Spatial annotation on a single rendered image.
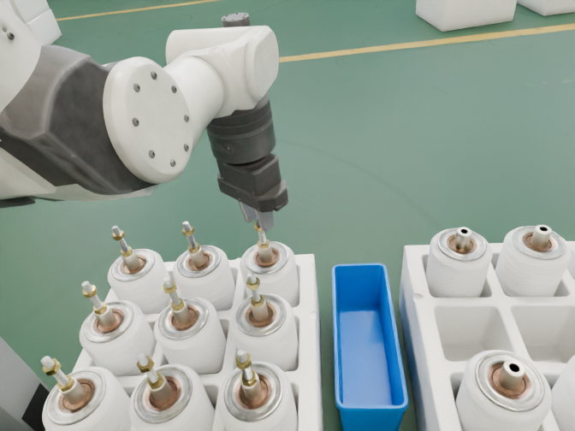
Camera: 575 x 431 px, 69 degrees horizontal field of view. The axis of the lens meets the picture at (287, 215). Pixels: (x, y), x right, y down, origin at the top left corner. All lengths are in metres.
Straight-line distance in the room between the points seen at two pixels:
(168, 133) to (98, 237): 1.06
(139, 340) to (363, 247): 0.60
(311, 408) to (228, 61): 0.46
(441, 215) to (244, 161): 0.75
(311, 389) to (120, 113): 0.49
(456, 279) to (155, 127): 0.57
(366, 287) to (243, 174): 0.45
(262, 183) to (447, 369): 0.37
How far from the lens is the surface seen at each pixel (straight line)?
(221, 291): 0.74
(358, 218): 1.16
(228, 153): 0.54
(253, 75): 0.45
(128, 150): 0.25
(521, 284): 0.78
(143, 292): 0.77
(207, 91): 0.40
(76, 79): 0.25
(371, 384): 0.85
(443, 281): 0.74
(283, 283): 0.70
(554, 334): 0.86
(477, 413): 0.60
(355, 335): 0.90
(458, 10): 2.57
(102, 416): 0.64
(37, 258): 1.36
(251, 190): 0.58
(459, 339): 0.82
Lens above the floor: 0.75
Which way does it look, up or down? 39 degrees down
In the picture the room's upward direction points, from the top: 8 degrees counter-clockwise
